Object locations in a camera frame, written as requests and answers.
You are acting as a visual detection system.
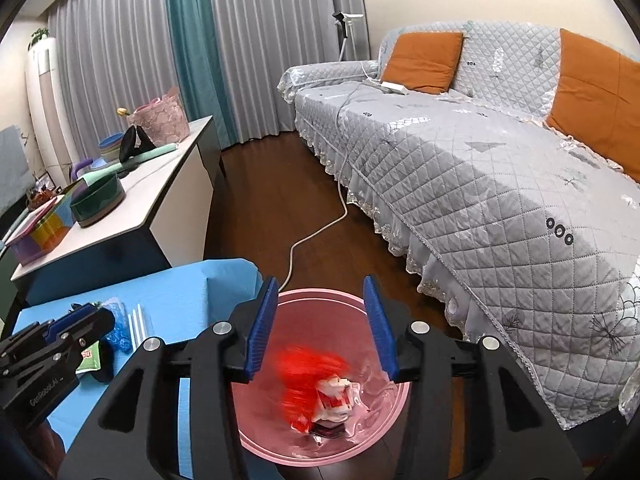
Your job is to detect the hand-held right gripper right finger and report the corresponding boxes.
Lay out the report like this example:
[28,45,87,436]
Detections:
[362,275,586,480]

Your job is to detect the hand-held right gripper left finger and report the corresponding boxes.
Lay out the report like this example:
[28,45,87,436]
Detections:
[65,276,279,480]

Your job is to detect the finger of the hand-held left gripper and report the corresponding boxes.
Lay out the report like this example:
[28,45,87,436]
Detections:
[44,304,117,350]

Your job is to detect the blue plastic shoe cover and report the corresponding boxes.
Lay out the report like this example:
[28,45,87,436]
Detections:
[101,299,134,354]

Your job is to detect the red snack wrapper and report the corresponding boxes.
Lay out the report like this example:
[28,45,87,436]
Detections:
[279,346,351,432]

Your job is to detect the pink plastic bin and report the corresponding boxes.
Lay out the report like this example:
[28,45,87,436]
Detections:
[235,287,413,467]

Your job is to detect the white and red carton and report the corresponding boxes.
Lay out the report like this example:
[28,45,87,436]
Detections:
[311,377,360,425]

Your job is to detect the green snack packet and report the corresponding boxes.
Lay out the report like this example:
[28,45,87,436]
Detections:
[75,342,109,374]

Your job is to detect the white plastic straws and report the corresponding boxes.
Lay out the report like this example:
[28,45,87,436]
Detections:
[126,304,151,347]

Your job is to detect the blue foam mat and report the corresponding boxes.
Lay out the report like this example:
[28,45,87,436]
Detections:
[10,258,262,480]

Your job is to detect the colourful striped box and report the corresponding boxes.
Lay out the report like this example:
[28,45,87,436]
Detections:
[4,192,79,267]

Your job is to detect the green round tin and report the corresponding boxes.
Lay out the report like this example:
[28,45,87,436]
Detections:
[69,172,125,227]

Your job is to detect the white-topped dark cabinet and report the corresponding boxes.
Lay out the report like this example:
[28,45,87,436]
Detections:
[10,116,227,307]

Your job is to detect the grey quilted sofa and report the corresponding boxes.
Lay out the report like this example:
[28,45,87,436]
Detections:
[276,21,640,432]

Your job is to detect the stack of plastic bowls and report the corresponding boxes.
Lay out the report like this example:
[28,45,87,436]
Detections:
[98,132,126,164]

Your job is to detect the mint green roll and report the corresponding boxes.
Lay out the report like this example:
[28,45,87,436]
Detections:
[119,142,180,167]

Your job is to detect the white standing air conditioner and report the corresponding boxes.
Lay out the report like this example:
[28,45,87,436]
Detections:
[25,37,79,187]

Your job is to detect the pink woven basket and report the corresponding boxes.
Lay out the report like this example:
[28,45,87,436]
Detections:
[126,86,191,145]

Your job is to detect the orange cushion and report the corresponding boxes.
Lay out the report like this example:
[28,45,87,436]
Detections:
[545,28,640,184]
[381,31,465,95]

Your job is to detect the grey curtain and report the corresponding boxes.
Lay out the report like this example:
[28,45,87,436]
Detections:
[47,0,174,172]
[207,0,371,143]

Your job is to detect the white floor stand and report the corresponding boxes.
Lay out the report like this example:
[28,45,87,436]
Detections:
[331,10,364,62]

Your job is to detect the teal curtain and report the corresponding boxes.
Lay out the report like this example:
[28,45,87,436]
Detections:
[165,0,239,149]

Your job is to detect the white power cable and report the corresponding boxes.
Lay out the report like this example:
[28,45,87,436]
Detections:
[286,76,382,292]

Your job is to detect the purple handled object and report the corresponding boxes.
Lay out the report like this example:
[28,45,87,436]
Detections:
[70,157,107,182]

